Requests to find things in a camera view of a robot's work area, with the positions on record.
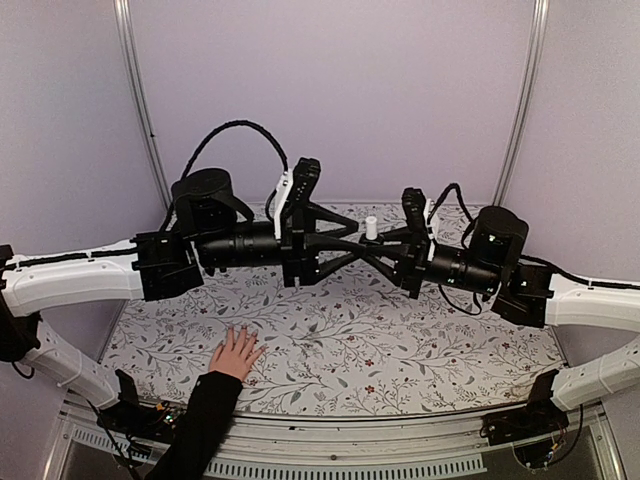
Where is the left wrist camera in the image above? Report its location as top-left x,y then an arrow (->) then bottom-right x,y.
273,157 -> 321,241

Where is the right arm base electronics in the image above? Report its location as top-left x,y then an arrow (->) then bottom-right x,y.
479,369 -> 584,471

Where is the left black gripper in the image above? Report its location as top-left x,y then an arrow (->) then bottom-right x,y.
195,200 -> 367,286

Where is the left aluminium frame post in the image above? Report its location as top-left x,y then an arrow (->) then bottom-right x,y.
113,0 -> 171,209

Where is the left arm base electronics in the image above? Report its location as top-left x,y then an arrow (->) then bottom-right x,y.
94,369 -> 181,471

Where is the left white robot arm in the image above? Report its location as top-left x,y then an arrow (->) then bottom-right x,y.
1,159 -> 359,434

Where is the floral patterned table mat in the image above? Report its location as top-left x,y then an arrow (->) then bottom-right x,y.
102,202 -> 569,419

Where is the aluminium frame post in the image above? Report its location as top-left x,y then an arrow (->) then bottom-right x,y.
113,0 -> 171,209
492,0 -> 550,206

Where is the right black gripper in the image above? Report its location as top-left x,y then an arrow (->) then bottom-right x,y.
362,225 -> 501,300

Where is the right aluminium frame post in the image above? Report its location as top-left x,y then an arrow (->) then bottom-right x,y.
492,0 -> 550,206

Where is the left black braided cable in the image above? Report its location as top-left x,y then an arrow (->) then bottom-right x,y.
159,118 -> 290,231

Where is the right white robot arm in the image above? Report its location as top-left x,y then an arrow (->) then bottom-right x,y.
359,206 -> 639,332

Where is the black sleeved forearm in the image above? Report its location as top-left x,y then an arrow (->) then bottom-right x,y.
145,372 -> 242,480

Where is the metal table front rail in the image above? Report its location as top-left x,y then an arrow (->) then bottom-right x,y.
42,389 -> 626,480

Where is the person's bare hand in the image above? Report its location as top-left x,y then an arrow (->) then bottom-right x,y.
208,325 -> 266,382

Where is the right black cable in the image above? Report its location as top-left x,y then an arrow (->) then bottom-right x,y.
432,182 -> 494,317

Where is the white capped nail polish bottle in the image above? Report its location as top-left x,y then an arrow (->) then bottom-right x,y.
360,215 -> 383,245

